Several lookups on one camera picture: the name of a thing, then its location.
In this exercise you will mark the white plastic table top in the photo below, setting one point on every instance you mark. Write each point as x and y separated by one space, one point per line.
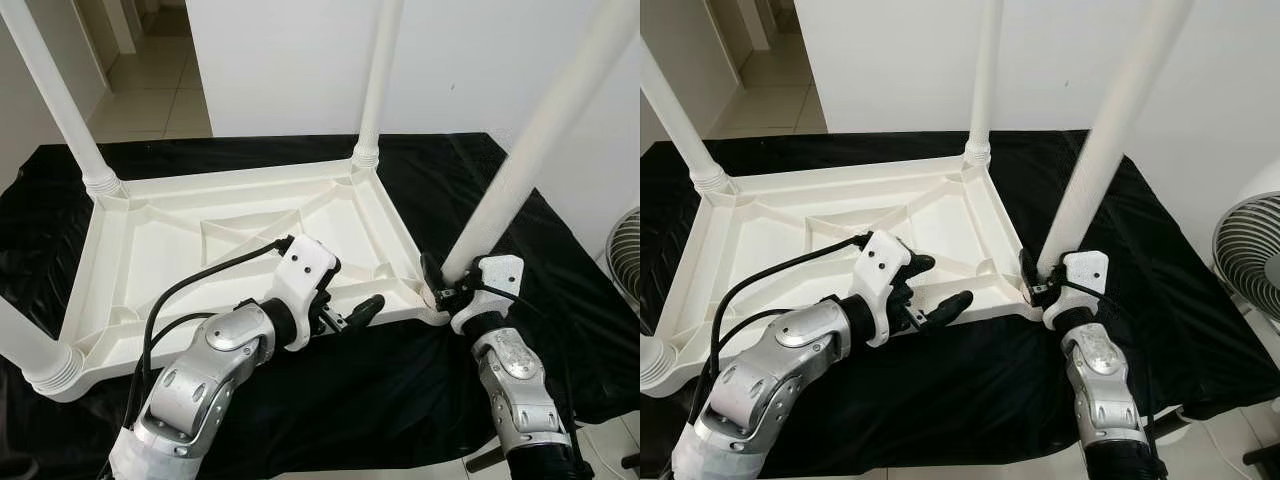
800 255
200 260

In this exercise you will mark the white plastic table leg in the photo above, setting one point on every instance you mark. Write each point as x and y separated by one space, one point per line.
1115 130
380 80
985 80
35 350
655 362
540 140
690 130
60 100

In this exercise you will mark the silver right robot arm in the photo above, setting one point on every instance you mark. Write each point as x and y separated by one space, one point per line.
520 390
1100 385

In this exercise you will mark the black tablecloth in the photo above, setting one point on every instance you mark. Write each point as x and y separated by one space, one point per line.
1000 400
400 400

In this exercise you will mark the black metal table leg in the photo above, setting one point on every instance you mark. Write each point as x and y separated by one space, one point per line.
485 460

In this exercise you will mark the grey standing fan head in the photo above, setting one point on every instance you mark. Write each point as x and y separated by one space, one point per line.
1250 260
625 255

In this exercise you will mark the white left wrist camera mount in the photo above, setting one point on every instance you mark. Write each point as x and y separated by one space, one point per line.
305 275
885 270

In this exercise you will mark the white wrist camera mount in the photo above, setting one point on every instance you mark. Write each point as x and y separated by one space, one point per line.
885 270
495 280
305 275
1085 275

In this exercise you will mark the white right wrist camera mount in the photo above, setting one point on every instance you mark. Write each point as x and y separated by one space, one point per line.
1085 275
495 280

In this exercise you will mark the white door frame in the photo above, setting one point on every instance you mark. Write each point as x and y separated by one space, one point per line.
122 25
757 22

